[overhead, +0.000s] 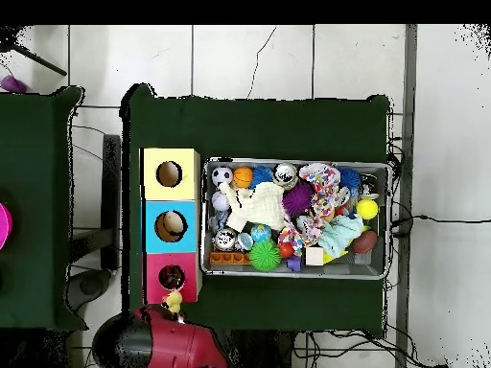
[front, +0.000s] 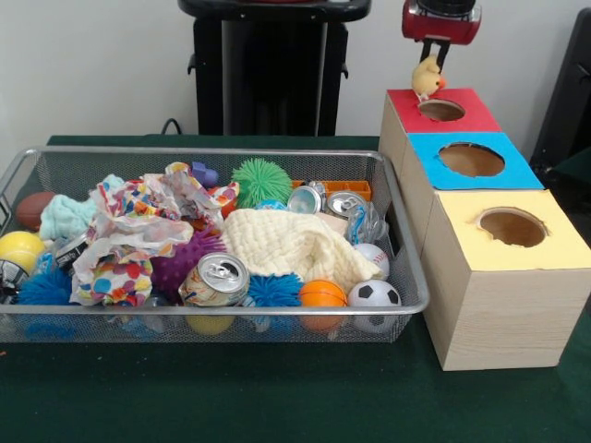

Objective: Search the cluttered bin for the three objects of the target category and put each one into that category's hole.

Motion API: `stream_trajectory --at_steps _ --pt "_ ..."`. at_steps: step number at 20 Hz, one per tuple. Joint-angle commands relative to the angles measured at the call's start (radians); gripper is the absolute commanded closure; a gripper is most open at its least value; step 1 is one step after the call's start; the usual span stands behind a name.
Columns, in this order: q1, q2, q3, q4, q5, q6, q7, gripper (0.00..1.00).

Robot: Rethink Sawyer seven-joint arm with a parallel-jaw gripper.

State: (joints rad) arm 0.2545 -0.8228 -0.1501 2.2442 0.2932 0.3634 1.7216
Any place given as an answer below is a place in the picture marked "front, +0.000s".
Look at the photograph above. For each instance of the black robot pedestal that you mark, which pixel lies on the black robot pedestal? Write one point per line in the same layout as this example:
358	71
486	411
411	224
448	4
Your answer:
268	74

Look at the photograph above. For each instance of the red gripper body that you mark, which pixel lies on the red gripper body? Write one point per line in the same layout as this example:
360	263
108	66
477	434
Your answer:
441	26

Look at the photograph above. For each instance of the wooden box with three holes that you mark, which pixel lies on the wooden box with three holes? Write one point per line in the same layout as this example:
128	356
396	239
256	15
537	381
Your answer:
499	314

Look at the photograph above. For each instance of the light teal knitted cloth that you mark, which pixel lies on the light teal knitted cloth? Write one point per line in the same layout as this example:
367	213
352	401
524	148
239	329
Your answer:
65	219

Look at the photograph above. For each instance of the small orange basketball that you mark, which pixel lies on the small orange basketball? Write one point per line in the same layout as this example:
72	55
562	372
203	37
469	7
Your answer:
321	293

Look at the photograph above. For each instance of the clear mesh bin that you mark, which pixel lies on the clear mesh bin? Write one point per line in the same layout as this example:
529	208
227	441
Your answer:
416	277

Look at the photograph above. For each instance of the yellow plush toy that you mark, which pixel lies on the yellow plush toy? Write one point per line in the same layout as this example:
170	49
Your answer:
427	78

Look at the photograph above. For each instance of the colourful patterned cloth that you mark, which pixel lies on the colourful patterned cloth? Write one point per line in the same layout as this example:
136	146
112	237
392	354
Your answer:
125	231

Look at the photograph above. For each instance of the cream knitted cloth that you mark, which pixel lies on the cream knitted cloth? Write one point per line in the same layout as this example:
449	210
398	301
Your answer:
295	247

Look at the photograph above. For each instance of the crushed black drink can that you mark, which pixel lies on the crushed black drink can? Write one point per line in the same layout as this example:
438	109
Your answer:
9	280

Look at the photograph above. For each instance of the orange toy block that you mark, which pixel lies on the orange toy block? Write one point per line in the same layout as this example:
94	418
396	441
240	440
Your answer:
353	188

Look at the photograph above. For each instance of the purple toy block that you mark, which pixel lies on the purple toy block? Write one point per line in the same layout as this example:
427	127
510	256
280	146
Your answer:
203	173

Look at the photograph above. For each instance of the green fuzzy toy with eyes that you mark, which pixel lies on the green fuzzy toy with eyes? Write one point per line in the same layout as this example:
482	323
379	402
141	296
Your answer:
261	183

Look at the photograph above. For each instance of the small soccer ball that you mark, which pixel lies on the small soccer ball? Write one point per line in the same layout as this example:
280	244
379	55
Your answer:
373	295

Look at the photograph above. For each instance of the black silver drink can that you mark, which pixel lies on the black silver drink can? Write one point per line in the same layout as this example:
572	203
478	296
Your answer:
66	254

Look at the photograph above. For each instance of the yellow ball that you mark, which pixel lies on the yellow ball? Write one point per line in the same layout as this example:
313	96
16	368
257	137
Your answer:
18	249

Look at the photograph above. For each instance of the purple spiky ball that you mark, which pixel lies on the purple spiky ball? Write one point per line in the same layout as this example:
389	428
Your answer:
180	263

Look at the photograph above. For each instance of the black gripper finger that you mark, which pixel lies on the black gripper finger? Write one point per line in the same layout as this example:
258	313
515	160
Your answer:
443	55

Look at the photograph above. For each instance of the crushed silver can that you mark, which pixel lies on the crushed silver can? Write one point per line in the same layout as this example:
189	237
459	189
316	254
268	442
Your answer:
214	280

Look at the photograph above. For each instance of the blue spiky ball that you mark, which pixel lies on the blue spiky ball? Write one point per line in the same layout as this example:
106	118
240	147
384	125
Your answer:
42	288

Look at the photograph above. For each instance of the black chair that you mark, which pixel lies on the black chair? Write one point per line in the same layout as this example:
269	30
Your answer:
572	101

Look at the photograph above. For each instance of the dark red ball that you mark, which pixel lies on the dark red ball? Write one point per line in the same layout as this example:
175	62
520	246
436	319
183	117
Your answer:
35	210

